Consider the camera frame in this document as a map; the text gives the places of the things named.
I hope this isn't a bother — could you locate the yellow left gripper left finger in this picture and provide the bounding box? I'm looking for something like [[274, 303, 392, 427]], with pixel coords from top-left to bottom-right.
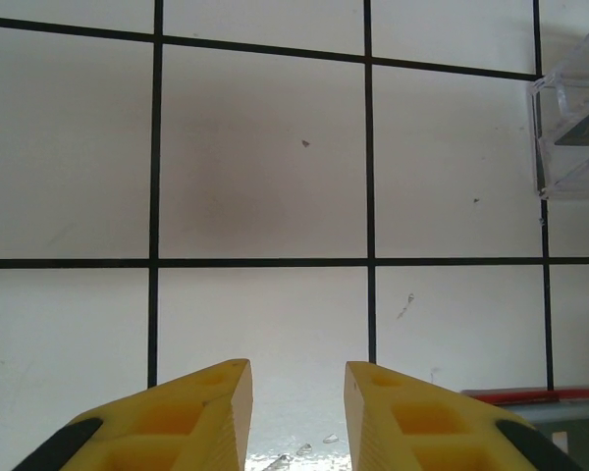
[[19, 358, 254, 471]]

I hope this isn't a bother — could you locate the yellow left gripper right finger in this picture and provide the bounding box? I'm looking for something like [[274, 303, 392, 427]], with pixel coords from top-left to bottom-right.
[[344, 361, 585, 471]]

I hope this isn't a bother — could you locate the red leather card holder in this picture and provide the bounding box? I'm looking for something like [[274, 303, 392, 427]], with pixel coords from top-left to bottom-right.
[[459, 389, 589, 471]]

